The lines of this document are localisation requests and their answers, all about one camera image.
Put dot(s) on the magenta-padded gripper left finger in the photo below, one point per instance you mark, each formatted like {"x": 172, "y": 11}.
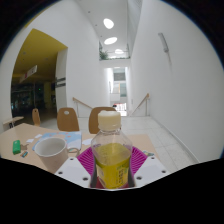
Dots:
{"x": 71, "y": 170}

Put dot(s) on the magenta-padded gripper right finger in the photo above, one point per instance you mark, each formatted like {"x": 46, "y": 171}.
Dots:
{"x": 150, "y": 170}

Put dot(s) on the yellow-labelled clear drink bottle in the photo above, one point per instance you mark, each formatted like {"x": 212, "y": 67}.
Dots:
{"x": 111, "y": 160}

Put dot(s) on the small colourful card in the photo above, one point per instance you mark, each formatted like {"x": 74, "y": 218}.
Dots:
{"x": 148, "y": 153}

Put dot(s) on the white ceramic mug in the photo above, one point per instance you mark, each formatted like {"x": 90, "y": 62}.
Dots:
{"x": 53, "y": 158}

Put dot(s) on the light blue printed sheet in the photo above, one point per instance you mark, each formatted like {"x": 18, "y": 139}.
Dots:
{"x": 71, "y": 137}

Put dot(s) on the white paper card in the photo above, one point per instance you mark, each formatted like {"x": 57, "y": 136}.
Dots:
{"x": 38, "y": 136}
{"x": 30, "y": 140}

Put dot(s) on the wooden chair with round hole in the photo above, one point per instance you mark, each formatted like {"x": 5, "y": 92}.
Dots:
{"x": 67, "y": 121}
{"x": 94, "y": 123}

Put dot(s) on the small multicoloured object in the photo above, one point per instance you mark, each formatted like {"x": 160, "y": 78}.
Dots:
{"x": 24, "y": 154}

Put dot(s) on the small green box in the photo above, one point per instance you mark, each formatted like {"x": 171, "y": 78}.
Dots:
{"x": 16, "y": 147}

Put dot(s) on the small wooden chair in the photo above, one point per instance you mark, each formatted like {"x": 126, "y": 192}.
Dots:
{"x": 36, "y": 117}

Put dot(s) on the wooden stair handrail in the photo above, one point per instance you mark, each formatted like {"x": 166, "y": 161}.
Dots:
{"x": 81, "y": 102}
{"x": 141, "y": 101}

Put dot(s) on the light wooden side table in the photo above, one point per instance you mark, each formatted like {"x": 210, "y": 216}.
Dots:
{"x": 13, "y": 120}

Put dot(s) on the white hanging sign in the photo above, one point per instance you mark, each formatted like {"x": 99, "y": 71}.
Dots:
{"x": 28, "y": 74}

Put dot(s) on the green potted plant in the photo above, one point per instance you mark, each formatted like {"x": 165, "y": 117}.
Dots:
{"x": 103, "y": 55}

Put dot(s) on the round ceiling lights group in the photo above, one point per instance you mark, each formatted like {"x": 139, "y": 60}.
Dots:
{"x": 108, "y": 23}

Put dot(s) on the grey wall lamp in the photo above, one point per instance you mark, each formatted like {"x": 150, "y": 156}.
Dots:
{"x": 163, "y": 42}

